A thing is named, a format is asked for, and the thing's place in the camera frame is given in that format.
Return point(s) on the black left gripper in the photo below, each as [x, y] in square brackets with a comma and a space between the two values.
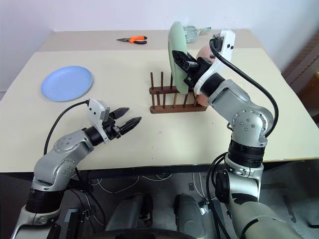
[112, 130]

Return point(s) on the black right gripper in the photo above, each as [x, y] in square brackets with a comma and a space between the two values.
[200, 68]

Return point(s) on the green plate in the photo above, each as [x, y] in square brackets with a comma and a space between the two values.
[176, 37]

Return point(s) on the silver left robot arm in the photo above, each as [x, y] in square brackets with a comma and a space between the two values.
[62, 159]

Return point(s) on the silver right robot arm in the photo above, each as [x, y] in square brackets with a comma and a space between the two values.
[246, 119]

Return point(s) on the wooden dish rack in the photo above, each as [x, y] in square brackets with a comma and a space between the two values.
[174, 108]

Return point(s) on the pink plate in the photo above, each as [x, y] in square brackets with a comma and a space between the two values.
[204, 51]

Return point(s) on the clear glass jar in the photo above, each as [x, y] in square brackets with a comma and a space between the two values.
[190, 35]

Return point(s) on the small metal clear object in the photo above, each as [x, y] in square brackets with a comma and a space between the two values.
[205, 30]

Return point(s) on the blue plate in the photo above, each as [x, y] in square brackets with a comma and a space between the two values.
[66, 83]

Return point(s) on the dark rounded robot foot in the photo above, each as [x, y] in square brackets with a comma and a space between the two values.
[129, 211]
[188, 211]

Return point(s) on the black box under table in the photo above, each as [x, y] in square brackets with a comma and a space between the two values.
[72, 221]

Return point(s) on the brown wooden furniture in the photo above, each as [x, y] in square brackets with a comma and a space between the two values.
[304, 64]

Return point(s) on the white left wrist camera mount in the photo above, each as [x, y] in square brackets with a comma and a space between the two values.
[96, 109]

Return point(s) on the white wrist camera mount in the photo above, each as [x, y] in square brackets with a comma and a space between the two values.
[228, 42]
[96, 109]

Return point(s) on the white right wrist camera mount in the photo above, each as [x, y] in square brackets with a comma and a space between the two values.
[228, 42]

